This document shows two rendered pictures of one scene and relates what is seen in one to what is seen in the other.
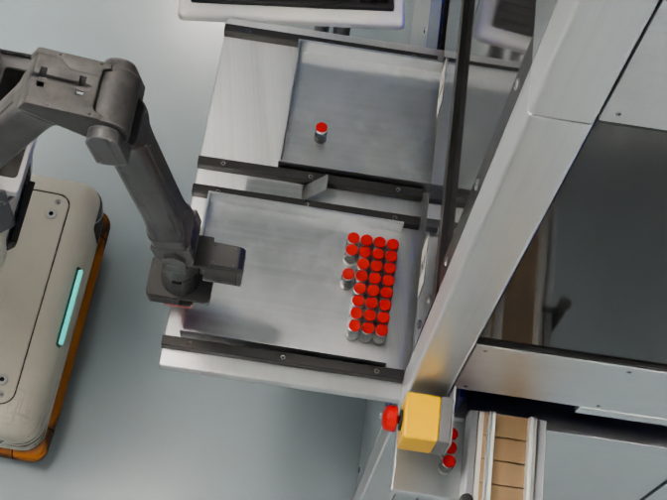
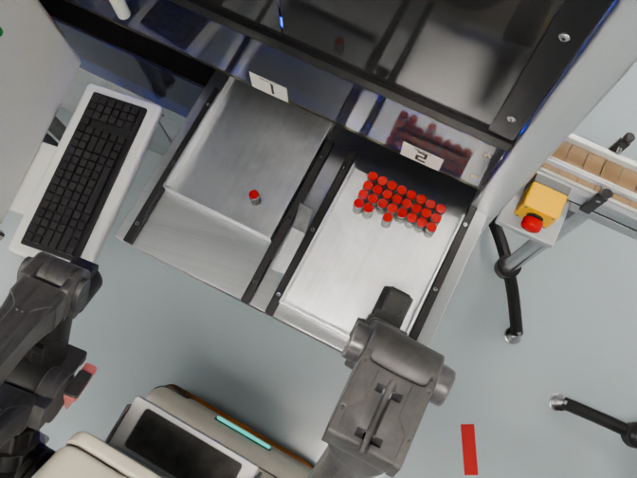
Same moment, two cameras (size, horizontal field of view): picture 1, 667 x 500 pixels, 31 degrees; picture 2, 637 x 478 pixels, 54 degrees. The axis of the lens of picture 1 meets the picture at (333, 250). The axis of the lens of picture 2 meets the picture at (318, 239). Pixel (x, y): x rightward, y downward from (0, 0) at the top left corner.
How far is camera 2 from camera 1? 1.03 m
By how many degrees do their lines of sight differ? 21
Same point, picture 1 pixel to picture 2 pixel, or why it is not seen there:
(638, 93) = not seen: outside the picture
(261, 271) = (355, 283)
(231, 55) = (152, 245)
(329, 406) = not seen: hidden behind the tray
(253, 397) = not seen: hidden behind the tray
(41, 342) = (266, 462)
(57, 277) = (219, 436)
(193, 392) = (310, 362)
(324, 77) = (200, 179)
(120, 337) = (255, 400)
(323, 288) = (383, 241)
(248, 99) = (199, 244)
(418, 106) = (251, 118)
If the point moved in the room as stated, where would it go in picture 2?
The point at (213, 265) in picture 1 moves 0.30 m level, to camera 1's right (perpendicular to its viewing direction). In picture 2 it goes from (400, 316) to (478, 171)
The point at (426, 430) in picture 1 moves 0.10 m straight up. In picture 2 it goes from (557, 200) to (578, 182)
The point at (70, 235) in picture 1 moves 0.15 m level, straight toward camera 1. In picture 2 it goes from (190, 416) to (241, 418)
